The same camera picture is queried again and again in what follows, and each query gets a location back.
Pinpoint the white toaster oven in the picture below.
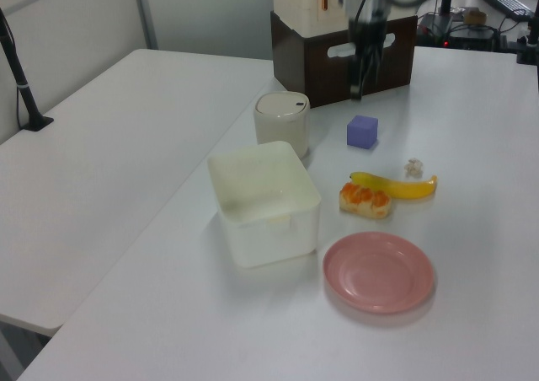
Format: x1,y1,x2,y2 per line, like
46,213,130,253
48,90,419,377
272,0,351,37

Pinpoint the cream plastic storage box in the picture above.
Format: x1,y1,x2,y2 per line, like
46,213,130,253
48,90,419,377
206,140,323,270

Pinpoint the black keyboard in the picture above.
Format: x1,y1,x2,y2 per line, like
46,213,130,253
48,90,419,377
483,0,532,19

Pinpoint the black electronics box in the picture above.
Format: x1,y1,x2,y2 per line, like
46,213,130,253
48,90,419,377
415,11,499,50

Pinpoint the yellow banana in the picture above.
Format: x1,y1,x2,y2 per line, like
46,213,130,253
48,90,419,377
350,171,439,201

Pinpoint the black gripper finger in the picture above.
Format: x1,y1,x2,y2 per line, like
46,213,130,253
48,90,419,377
349,51,364,102
365,51,383,89

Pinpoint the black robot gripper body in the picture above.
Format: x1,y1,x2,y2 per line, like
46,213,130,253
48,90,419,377
347,14,391,60

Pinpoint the black stand with clamp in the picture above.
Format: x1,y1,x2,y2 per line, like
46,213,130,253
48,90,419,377
515,0,539,66

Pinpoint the dark brown crate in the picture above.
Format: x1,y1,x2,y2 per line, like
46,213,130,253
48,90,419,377
269,9,419,110

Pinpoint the orange glazed bread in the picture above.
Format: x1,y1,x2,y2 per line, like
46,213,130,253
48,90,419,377
339,181,392,220

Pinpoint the black camera stand pole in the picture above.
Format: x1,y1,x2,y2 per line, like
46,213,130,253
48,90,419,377
0,7,56,133

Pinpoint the white lidded trash can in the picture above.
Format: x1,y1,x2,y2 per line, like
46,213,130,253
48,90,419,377
253,91,313,159

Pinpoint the pink round plate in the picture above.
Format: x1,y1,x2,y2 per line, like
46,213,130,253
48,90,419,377
323,231,435,315

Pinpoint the purple cube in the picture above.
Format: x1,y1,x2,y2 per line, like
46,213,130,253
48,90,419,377
346,115,379,150

